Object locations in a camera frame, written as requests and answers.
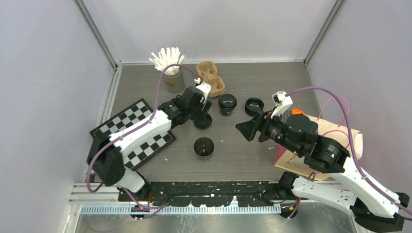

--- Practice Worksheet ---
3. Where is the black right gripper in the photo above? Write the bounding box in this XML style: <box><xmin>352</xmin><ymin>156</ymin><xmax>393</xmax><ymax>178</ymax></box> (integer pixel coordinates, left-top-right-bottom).
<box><xmin>235</xmin><ymin>106</ymin><xmax>302</xmax><ymax>155</ymax></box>

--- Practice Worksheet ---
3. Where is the black coffee lid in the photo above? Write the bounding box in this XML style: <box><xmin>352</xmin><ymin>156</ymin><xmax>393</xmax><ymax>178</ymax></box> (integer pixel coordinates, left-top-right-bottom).
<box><xmin>218</xmin><ymin>94</ymin><xmax>237</xmax><ymax>110</ymax></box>
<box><xmin>193</xmin><ymin>114</ymin><xmax>212</xmax><ymax>130</ymax></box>

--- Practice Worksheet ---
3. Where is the brown cardboard cup carrier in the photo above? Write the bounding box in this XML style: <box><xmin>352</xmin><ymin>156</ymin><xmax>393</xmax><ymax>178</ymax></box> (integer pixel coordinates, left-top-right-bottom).
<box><xmin>196</xmin><ymin>61</ymin><xmax>225</xmax><ymax>98</ymax></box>

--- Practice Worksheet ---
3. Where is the paper bag with pink handles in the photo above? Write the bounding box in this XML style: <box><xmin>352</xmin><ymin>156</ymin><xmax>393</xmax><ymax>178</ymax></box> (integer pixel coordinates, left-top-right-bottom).
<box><xmin>274</xmin><ymin>96</ymin><xmax>364</xmax><ymax>183</ymax></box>

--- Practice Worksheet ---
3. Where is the single black coffee cup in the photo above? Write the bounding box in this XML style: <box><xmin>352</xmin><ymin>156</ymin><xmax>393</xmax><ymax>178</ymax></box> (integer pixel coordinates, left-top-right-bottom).
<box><xmin>220</xmin><ymin>107</ymin><xmax>234</xmax><ymax>117</ymax></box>

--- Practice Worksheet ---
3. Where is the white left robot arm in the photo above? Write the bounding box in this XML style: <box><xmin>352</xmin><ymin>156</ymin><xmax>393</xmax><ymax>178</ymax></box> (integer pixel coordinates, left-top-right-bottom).
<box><xmin>86</xmin><ymin>84</ymin><xmax>212</xmax><ymax>201</ymax></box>

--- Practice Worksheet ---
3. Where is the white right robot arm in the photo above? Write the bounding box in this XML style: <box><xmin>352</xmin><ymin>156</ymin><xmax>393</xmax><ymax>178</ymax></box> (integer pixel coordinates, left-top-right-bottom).
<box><xmin>236</xmin><ymin>111</ymin><xmax>410</xmax><ymax>233</ymax></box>

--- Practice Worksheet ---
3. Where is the grey straw holder cup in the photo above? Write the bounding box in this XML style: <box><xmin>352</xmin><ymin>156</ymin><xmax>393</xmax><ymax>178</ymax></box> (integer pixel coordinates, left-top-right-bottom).
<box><xmin>163</xmin><ymin>69</ymin><xmax>186</xmax><ymax>94</ymax></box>

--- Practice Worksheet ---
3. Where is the orange small object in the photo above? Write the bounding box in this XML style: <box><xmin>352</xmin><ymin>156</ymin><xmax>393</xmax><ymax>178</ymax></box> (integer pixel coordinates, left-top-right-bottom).
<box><xmin>292</xmin><ymin>108</ymin><xmax>305</xmax><ymax>115</ymax></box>

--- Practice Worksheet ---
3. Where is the white paper straws bundle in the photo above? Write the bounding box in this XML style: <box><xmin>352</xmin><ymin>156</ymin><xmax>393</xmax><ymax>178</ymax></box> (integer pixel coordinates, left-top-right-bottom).
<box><xmin>149</xmin><ymin>47</ymin><xmax>185</xmax><ymax>71</ymax></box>

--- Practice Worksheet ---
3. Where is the black white chessboard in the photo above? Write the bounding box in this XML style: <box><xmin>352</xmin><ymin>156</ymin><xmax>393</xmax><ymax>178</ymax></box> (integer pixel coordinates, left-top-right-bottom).
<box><xmin>89</xmin><ymin>98</ymin><xmax>177</xmax><ymax>171</ymax></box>

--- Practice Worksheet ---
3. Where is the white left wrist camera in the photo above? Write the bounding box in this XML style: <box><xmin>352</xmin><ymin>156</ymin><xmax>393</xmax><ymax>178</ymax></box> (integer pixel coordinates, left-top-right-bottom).
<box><xmin>194</xmin><ymin>77</ymin><xmax>211</xmax><ymax>104</ymax></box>

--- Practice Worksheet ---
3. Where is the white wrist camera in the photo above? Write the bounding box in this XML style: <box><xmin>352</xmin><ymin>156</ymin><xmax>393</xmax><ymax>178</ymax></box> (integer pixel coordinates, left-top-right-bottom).
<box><xmin>271</xmin><ymin>91</ymin><xmax>293</xmax><ymax>118</ymax></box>
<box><xmin>194</xmin><ymin>77</ymin><xmax>211</xmax><ymax>104</ymax></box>

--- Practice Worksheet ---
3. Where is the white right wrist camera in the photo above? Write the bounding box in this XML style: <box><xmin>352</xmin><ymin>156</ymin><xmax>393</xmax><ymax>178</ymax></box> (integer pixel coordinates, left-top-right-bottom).
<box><xmin>271</xmin><ymin>91</ymin><xmax>293</xmax><ymax>118</ymax></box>

